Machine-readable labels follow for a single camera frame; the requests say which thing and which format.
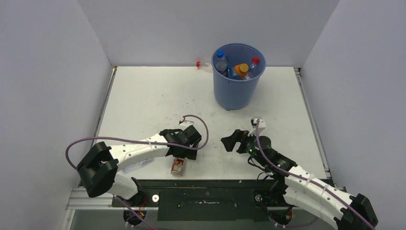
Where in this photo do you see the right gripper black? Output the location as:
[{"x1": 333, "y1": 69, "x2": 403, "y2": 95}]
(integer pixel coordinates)
[{"x1": 221, "y1": 128, "x2": 267, "y2": 167}]

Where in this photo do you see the small red cap bottle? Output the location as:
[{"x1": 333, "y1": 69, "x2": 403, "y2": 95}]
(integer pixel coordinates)
[{"x1": 170, "y1": 158, "x2": 185, "y2": 177}]

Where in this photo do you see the crushed blue label bottle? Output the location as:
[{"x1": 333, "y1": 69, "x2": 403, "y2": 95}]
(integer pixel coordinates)
[{"x1": 227, "y1": 64, "x2": 239, "y2": 80}]

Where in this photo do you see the orange juice bottle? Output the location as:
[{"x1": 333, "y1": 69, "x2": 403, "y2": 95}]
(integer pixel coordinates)
[{"x1": 234, "y1": 63, "x2": 249, "y2": 79}]

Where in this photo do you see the blue plastic bin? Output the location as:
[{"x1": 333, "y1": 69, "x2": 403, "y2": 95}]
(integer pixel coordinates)
[{"x1": 211, "y1": 43, "x2": 266, "y2": 110}]

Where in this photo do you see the clear jar silver lid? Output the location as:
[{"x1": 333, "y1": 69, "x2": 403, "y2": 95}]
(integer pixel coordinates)
[{"x1": 214, "y1": 61, "x2": 227, "y2": 73}]

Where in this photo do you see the red label clear bottle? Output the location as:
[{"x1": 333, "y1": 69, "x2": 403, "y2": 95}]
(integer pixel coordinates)
[{"x1": 245, "y1": 57, "x2": 259, "y2": 80}]

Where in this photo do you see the blue label blue cap bottle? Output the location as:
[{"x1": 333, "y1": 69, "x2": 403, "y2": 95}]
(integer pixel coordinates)
[{"x1": 214, "y1": 50, "x2": 228, "y2": 64}]

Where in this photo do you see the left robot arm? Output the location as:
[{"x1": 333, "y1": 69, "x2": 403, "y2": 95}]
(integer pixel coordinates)
[{"x1": 77, "y1": 125, "x2": 202, "y2": 207}]

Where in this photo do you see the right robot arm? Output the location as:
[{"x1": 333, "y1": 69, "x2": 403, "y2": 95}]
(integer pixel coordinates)
[{"x1": 221, "y1": 129, "x2": 379, "y2": 230}]

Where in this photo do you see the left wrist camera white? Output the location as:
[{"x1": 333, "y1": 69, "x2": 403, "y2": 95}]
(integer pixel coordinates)
[{"x1": 179, "y1": 118, "x2": 193, "y2": 127}]

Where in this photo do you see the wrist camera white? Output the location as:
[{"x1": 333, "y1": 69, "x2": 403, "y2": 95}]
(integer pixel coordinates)
[
  {"x1": 248, "y1": 117, "x2": 267, "y2": 137},
  {"x1": 179, "y1": 118, "x2": 193, "y2": 127}
]

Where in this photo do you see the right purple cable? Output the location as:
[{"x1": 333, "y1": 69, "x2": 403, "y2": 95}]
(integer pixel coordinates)
[{"x1": 255, "y1": 120, "x2": 376, "y2": 230}]

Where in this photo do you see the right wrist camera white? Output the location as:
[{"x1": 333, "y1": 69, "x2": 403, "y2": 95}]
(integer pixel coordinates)
[{"x1": 248, "y1": 117, "x2": 267, "y2": 137}]

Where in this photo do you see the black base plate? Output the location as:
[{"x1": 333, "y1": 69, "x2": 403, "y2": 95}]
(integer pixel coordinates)
[{"x1": 126, "y1": 179, "x2": 289, "y2": 222}]

